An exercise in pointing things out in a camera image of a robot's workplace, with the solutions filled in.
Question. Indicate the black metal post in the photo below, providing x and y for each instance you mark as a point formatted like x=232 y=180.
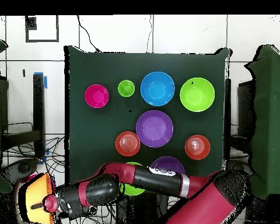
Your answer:
x=227 y=116

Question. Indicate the dark green tablecloth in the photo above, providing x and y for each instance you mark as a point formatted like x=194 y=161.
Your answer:
x=95 y=70

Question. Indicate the large orange bowl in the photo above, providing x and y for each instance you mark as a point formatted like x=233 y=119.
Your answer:
x=37 y=193

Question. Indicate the purple bowl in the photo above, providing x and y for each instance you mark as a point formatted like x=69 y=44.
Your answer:
x=168 y=163
x=154 y=128

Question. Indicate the large green bowl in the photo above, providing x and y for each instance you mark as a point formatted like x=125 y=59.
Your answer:
x=197 y=94

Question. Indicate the green cup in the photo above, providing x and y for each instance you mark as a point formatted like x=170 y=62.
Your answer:
x=126 y=88

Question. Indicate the black tape square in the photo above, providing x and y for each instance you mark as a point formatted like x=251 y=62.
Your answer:
x=30 y=23

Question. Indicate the orange-red bowl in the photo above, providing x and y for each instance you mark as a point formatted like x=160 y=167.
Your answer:
x=127 y=143
x=197 y=147

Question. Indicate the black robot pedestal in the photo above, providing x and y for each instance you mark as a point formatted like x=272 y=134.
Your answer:
x=144 y=210

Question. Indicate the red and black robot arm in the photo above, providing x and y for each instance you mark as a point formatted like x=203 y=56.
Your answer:
x=158 y=179

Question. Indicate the small green bowl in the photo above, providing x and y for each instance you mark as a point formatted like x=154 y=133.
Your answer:
x=133 y=190

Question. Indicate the blue tape strip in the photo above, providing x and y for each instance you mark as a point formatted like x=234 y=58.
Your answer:
x=45 y=82

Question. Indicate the black metal frame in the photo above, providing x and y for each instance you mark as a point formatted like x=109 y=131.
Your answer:
x=38 y=100

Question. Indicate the blue bowl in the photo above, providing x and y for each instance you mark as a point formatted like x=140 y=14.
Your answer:
x=157 y=88

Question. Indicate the pink bowl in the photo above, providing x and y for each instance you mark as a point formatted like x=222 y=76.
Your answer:
x=96 y=96

